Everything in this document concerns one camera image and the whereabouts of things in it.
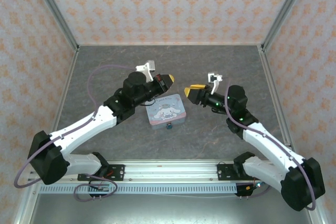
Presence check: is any small circuit board with wires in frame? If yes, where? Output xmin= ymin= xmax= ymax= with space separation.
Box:
xmin=89 ymin=182 xmax=111 ymax=193
xmin=245 ymin=180 xmax=263 ymax=192

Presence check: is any aluminium table side rail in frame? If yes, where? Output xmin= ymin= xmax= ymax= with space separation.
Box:
xmin=40 ymin=47 xmax=80 ymax=162
xmin=258 ymin=45 xmax=293 ymax=147

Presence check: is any cartoon dog tin box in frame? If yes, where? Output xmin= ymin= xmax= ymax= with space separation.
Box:
xmin=145 ymin=93 xmax=187 ymax=130

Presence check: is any slotted grey cable duct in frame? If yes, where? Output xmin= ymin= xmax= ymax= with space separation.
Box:
xmin=38 ymin=183 xmax=238 ymax=195

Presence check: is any aluminium frame post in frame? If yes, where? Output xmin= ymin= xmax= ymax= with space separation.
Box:
xmin=261 ymin=0 xmax=313 ymax=52
xmin=27 ymin=0 xmax=80 ymax=52

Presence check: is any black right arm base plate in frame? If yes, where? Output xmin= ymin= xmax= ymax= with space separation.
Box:
xmin=217 ymin=163 xmax=246 ymax=182

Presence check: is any grey metal sheet panel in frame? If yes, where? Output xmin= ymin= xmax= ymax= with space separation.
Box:
xmin=13 ymin=192 xmax=323 ymax=224

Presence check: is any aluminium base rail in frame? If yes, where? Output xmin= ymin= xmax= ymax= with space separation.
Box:
xmin=28 ymin=158 xmax=289 ymax=183

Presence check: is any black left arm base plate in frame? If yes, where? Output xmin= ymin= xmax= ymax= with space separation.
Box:
xmin=78 ymin=164 xmax=125 ymax=182

